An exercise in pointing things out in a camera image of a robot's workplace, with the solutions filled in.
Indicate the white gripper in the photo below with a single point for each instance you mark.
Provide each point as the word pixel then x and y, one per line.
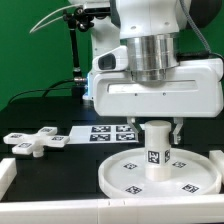
pixel 192 89

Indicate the white round table top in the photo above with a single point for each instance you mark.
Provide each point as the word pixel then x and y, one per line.
pixel 123 176

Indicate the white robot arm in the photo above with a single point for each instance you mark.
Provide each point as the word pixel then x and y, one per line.
pixel 146 76

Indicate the white marker sheet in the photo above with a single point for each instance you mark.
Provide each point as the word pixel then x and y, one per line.
pixel 93 134

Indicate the white cross-shaped table base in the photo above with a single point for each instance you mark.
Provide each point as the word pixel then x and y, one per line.
pixel 26 144

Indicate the white left fence block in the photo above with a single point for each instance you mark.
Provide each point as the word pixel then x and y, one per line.
pixel 8 171

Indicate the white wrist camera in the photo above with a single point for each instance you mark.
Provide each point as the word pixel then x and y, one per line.
pixel 114 60

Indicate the white front fence rail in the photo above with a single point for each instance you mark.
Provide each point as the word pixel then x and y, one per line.
pixel 171 210

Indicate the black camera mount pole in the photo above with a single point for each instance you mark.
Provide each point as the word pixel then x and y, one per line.
pixel 78 89

